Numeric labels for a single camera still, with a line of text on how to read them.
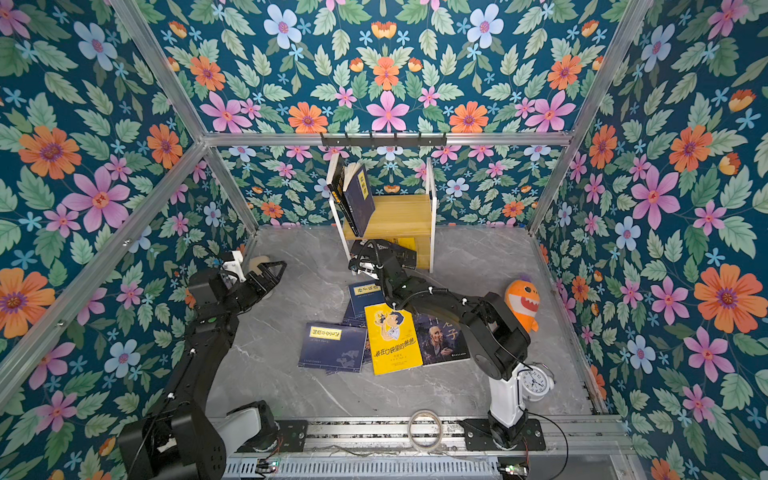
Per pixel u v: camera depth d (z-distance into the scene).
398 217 0.98
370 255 0.96
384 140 0.91
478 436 0.73
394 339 0.88
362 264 0.78
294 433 0.74
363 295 0.97
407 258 0.94
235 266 0.72
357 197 0.85
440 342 0.88
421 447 0.72
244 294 0.69
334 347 0.86
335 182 0.78
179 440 0.40
